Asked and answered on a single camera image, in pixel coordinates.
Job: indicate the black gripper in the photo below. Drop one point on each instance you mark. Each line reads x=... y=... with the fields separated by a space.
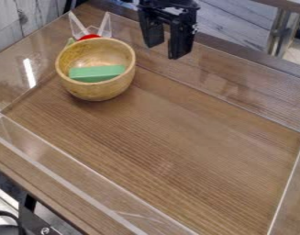
x=176 y=12

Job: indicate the clear acrylic tray wall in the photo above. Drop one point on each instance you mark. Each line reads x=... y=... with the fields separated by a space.
x=97 y=206

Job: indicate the green rectangular block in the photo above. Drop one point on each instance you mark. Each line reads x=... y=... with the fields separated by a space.
x=95 y=74

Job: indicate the clear acrylic corner bracket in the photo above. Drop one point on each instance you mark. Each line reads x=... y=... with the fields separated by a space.
x=80 y=30

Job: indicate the metal table leg background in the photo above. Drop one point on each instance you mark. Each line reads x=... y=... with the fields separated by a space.
x=281 y=33

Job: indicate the red fruit with green leaf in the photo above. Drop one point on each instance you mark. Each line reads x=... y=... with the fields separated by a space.
x=89 y=36

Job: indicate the black table leg bracket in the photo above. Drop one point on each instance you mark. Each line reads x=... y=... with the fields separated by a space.
x=33 y=225

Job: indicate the wooden bowl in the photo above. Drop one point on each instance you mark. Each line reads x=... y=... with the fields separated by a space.
x=95 y=52

